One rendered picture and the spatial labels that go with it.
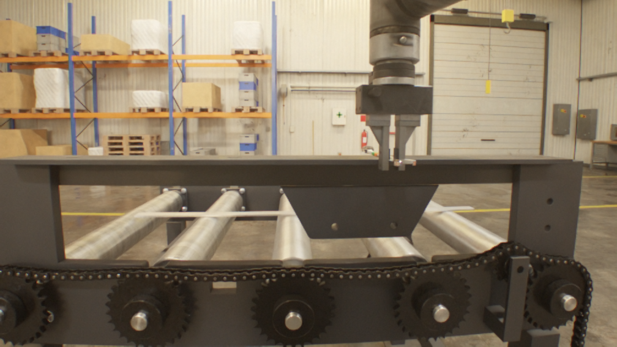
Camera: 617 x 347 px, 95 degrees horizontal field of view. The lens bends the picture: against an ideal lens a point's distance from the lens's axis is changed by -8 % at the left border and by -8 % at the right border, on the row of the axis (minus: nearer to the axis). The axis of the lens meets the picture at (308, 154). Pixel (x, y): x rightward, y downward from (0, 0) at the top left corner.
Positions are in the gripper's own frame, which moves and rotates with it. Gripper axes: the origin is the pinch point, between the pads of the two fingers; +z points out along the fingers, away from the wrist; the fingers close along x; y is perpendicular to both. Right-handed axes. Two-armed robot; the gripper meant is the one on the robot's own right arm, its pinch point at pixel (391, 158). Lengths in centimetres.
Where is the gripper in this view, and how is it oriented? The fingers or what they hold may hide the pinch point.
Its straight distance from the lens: 58.8
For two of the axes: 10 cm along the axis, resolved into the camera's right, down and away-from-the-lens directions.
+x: 10.0, 0.0, 0.6
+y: 0.6, 0.9, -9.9
